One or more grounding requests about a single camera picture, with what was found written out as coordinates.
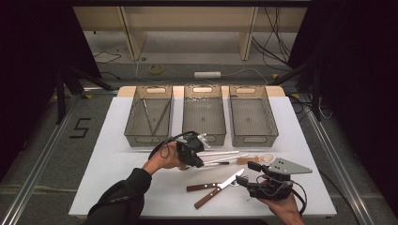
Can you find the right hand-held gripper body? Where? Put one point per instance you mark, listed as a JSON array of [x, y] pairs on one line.
[[283, 167]]

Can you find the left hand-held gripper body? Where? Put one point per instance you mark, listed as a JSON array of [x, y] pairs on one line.
[[192, 143]]

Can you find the small wooden spoon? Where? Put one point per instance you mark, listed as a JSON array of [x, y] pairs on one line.
[[244, 160]]

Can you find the grey translucent plastic bin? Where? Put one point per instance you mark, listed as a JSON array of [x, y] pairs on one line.
[[250, 120], [150, 120], [203, 120]]

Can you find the person's left hand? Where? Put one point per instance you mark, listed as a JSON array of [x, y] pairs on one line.
[[162, 159]]

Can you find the person's right hand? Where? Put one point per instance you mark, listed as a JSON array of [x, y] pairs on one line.
[[283, 207]]

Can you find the white table sheet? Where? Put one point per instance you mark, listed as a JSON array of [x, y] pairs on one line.
[[203, 206]]

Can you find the white power strip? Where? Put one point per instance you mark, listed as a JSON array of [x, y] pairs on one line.
[[207, 74]]

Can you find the black metal stand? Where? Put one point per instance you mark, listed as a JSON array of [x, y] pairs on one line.
[[316, 93], [61, 93]]

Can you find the yellow tape roll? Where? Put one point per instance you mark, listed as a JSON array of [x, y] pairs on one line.
[[150, 69]]

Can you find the black curtain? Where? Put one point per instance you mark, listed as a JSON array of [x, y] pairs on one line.
[[31, 62], [359, 78]]

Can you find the wooden shelf unit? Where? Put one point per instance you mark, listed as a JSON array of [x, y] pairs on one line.
[[187, 18]]

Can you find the metal floor rail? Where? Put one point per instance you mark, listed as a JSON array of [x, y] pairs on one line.
[[40, 162], [331, 156]]

